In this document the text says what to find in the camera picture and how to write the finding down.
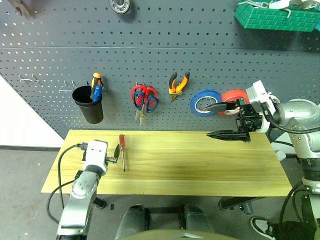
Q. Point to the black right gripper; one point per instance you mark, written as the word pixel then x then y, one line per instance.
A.
pixel 248 120

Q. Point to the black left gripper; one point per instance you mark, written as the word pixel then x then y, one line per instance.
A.
pixel 111 159

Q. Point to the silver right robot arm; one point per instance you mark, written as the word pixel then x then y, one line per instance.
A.
pixel 302 120

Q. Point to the gray metal pegboard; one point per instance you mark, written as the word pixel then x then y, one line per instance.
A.
pixel 160 50

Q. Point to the tape roll metal hook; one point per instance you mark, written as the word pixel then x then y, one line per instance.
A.
pixel 208 100

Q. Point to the red tape roll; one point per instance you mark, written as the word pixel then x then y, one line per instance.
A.
pixel 233 94

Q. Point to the blue tape roll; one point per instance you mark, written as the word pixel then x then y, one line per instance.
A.
pixel 193 105

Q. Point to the black plastic cup holder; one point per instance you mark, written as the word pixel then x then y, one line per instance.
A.
pixel 92 113

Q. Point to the black table foot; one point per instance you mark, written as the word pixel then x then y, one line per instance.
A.
pixel 237 202
pixel 99 203

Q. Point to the small black floor block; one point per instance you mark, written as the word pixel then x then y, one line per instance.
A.
pixel 112 206

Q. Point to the dark rounded grey shape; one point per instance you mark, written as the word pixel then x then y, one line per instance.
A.
pixel 197 222
pixel 131 220

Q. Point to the black white sneaker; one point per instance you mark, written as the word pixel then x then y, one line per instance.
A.
pixel 260 226

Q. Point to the green brick pattern box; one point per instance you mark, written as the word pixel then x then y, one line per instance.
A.
pixel 275 21

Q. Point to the flat metal pegboard hook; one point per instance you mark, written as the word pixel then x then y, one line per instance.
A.
pixel 26 80

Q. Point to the metal hook on green box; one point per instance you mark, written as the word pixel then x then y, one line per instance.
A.
pixel 288 12

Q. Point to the round metal bearing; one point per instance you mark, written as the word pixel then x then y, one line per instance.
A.
pixel 119 5

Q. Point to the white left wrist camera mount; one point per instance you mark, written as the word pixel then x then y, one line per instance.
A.
pixel 95 155

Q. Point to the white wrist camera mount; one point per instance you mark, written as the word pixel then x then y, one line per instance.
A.
pixel 95 155
pixel 258 93

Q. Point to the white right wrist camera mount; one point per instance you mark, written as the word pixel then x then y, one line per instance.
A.
pixel 258 93

